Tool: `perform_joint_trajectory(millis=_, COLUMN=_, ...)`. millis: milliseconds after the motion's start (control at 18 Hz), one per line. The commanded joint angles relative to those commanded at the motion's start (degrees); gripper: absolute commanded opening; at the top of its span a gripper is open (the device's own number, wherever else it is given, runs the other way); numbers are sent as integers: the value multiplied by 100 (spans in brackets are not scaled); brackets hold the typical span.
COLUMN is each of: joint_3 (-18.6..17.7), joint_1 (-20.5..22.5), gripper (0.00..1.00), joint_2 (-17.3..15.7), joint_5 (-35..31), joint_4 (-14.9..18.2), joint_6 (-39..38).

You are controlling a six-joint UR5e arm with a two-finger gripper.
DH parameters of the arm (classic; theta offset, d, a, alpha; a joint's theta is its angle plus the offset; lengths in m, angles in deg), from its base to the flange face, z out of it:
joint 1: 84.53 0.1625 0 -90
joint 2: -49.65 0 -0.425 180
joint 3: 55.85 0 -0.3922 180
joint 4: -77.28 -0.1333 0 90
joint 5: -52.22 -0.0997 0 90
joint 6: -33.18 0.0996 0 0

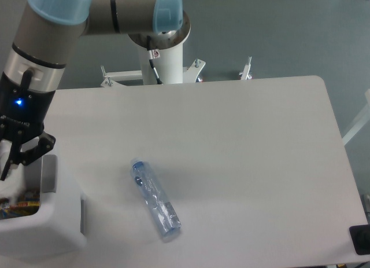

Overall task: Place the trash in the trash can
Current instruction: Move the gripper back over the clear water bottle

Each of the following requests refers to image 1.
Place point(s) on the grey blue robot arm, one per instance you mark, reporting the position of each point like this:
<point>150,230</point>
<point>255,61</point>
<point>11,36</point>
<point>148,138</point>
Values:
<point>45,39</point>

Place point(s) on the white trash can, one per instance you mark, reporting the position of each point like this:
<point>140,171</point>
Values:
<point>58,226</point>

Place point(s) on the white table leg frame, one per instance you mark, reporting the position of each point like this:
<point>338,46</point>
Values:
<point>360,120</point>

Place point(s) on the black device at table edge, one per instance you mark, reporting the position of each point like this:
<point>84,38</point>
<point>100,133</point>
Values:
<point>360,238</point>

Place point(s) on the white pedestal foot bracket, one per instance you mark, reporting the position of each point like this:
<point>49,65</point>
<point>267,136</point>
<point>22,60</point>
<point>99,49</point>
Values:
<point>111,79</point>

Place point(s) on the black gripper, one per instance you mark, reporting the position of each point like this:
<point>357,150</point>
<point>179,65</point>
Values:
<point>22,119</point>

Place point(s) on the white paper wrapper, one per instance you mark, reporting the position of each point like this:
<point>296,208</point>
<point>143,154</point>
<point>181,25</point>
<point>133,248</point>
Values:
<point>14,184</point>

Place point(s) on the clear plastic bottle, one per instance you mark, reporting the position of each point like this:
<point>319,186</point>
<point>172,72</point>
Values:
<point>160,208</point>

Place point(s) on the colourful snack wrappers in bin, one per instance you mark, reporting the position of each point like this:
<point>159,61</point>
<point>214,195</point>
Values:
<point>27,204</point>

